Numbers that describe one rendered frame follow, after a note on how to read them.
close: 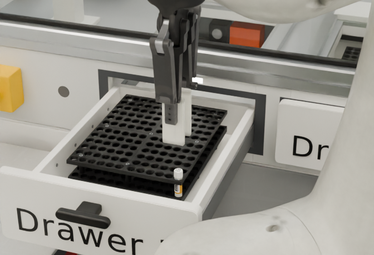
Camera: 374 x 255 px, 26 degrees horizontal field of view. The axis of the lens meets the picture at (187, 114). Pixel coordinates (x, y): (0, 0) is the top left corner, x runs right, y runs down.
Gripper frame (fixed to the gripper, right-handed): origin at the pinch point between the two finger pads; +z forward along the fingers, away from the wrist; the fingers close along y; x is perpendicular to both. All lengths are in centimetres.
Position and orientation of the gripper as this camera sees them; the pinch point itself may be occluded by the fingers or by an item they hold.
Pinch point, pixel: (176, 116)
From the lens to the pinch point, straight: 108.2
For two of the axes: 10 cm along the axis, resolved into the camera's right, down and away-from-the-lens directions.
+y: -3.2, 4.5, -8.3
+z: 0.0, 8.8, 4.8
